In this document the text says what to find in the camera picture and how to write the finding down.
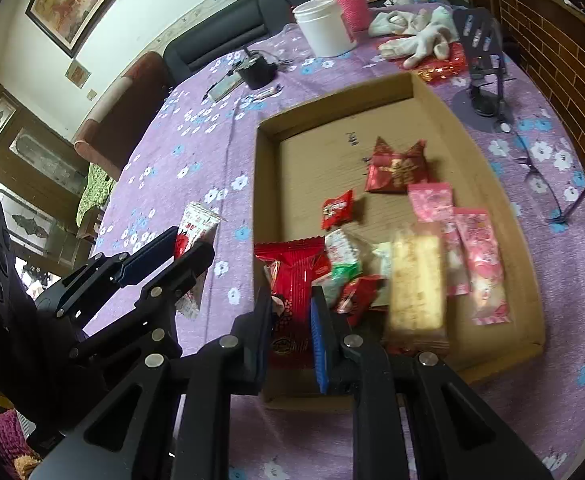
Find small wall picture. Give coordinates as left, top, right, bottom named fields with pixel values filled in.
left=64, top=59, right=92, bottom=87

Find brown armchair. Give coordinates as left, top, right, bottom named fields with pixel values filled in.
left=74, top=51, right=172, bottom=182

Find wooden glass door cabinet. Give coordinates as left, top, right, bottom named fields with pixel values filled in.
left=0, top=84, right=99, bottom=272

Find pink cartoon snack packet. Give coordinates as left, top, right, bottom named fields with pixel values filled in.
left=407, top=181, right=472, bottom=297
left=454, top=206, right=512, bottom=327

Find white packet red label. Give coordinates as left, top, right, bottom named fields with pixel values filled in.
left=324, top=229, right=363, bottom=267

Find white gloves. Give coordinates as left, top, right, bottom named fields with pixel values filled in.
left=369, top=4, right=462, bottom=69

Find red cartoon snack packet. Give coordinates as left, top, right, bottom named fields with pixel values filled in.
left=254, top=236, right=332, bottom=372

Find black cup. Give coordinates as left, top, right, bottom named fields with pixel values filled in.
left=239, top=46, right=279, bottom=92

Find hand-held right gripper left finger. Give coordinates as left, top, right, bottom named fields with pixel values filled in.
left=30, top=287, right=273, bottom=480

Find green patterned cloth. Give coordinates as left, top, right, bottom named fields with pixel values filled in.
left=75, top=161, right=119, bottom=229

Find dark phone stand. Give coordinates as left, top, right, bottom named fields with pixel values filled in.
left=451, top=6, right=514, bottom=134

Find pale green snack packet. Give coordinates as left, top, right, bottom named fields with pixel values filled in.
left=371, top=241, right=394, bottom=282

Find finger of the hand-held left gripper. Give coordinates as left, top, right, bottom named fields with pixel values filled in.
left=37, top=227, right=179, bottom=328
left=70, top=240, right=216, bottom=361

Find yellow biscuit clear packet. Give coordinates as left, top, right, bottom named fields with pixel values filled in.
left=384, top=226, right=452, bottom=354

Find white plastic jar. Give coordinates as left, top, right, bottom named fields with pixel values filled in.
left=291, top=0, right=359, bottom=59

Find shallow cardboard box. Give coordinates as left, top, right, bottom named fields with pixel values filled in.
left=251, top=71, right=547, bottom=404

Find red snack bar green label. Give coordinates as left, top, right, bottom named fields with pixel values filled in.
left=334, top=274, right=384, bottom=329

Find black leather sofa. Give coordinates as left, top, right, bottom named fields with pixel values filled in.
left=164, top=0, right=449, bottom=77

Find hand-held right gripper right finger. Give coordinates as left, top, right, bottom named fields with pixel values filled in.
left=310, top=285, right=554, bottom=480

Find purple knitted cloth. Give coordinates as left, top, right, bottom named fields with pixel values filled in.
left=0, top=409, right=39, bottom=467

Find purple frame glasses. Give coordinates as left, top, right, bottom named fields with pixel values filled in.
left=491, top=124, right=585, bottom=227

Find brown brick pattern cabinet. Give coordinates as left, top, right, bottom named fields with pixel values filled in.
left=461, top=0, right=585, bottom=202

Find green card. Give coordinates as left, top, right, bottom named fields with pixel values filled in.
left=206, top=71, right=244, bottom=104

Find white red striped sachet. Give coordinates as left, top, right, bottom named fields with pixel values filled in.
left=174, top=201, right=224, bottom=319

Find red foil snack packet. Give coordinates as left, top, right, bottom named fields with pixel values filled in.
left=364, top=136, right=429, bottom=194

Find small red snack packet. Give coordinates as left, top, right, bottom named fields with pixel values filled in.
left=320, top=189, right=357, bottom=232

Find red gold foil packet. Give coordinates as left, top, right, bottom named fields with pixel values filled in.
left=414, top=41, right=469, bottom=84

